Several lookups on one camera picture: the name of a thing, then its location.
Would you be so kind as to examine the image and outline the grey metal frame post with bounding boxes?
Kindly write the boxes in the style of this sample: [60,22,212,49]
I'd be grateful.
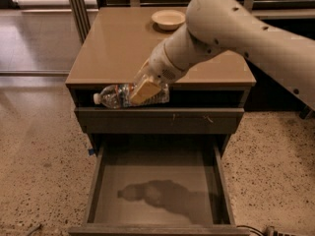
[69,0,91,43]

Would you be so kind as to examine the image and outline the open grey middle drawer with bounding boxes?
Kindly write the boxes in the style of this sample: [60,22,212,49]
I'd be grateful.
[69,144,250,236]

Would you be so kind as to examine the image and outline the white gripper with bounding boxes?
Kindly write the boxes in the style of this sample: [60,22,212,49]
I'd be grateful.
[130,40,189,105]

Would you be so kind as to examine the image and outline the tan drawer cabinet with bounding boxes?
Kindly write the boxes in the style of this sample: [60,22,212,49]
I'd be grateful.
[66,7,255,151]

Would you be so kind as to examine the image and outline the blue tape piece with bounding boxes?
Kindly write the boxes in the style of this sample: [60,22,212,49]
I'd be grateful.
[88,148,95,155]

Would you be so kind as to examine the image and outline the dark robot base part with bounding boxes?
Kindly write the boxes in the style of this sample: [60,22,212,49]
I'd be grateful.
[299,106,313,119]

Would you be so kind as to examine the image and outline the black cable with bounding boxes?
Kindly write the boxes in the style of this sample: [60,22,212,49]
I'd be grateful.
[236,224,266,236]

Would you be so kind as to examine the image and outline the white paper bowl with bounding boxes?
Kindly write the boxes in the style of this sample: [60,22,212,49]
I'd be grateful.
[152,10,185,30]

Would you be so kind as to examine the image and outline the clear plastic water bottle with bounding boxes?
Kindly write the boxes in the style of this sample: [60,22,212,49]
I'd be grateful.
[94,84,169,109]

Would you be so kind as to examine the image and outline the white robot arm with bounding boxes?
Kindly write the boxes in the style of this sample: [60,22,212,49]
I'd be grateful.
[130,0,315,109]

